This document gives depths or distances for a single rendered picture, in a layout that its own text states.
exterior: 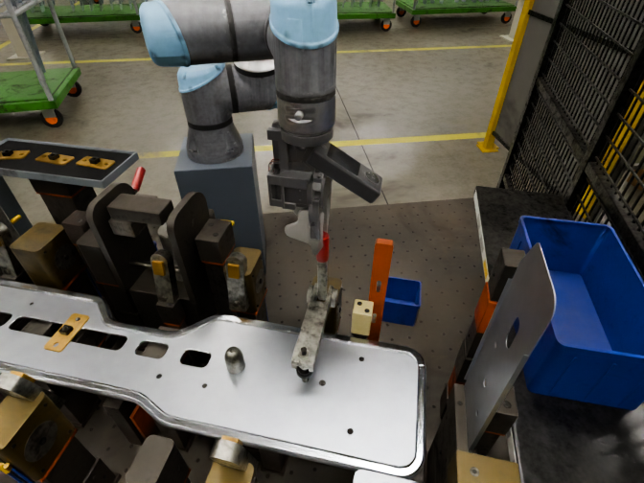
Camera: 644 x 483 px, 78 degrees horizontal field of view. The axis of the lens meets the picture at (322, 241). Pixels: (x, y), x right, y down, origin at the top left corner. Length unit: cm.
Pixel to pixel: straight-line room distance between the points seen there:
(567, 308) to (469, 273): 54
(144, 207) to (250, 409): 41
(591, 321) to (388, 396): 41
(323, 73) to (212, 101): 58
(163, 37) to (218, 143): 54
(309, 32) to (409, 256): 102
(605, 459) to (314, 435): 41
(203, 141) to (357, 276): 62
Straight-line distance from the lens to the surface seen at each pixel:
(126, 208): 82
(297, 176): 55
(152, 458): 72
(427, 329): 119
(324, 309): 71
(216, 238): 80
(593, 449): 74
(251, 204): 113
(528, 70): 338
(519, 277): 53
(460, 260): 142
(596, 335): 88
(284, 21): 48
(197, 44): 57
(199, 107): 105
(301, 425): 68
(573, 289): 94
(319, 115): 51
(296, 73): 49
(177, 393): 74
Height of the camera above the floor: 162
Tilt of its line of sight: 41 degrees down
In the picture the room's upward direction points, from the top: straight up
